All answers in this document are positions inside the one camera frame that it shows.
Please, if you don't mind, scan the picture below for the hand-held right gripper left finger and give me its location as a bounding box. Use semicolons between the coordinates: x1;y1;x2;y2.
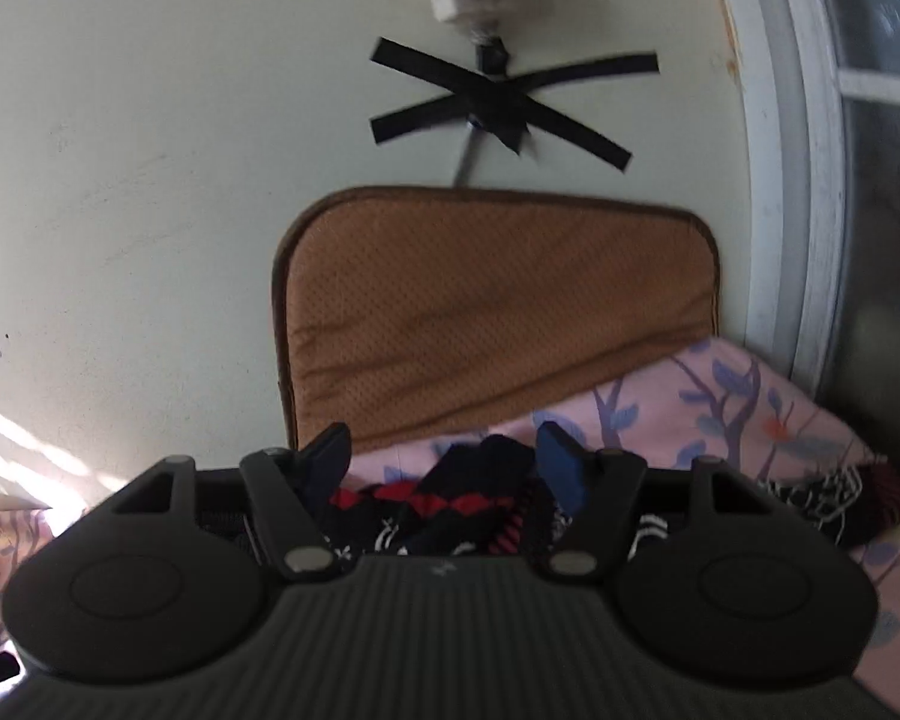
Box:
109;422;353;582

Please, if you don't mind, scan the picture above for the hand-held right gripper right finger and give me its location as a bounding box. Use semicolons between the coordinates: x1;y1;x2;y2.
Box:
534;422;770;580

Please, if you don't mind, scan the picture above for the black red striped garment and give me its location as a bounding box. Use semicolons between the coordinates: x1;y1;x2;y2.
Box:
321;433;692;560

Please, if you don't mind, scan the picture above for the brown mesh cushion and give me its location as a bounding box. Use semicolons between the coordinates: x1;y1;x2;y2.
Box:
272;186;722;455

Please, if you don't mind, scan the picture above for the pink floral bedsheet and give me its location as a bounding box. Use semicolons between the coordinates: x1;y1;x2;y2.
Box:
0;337;900;720

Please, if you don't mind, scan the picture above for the black white patterned garment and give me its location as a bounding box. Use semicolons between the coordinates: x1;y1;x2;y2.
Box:
763;459;900;550

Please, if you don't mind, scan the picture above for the black tape strip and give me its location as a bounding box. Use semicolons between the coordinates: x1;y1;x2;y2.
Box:
370;52;660;146
370;37;634;172

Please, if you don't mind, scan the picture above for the grey cable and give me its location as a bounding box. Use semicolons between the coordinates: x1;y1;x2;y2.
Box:
452;24;512;187

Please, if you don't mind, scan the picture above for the white window frame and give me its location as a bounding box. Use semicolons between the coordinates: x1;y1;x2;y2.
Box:
707;0;900;458

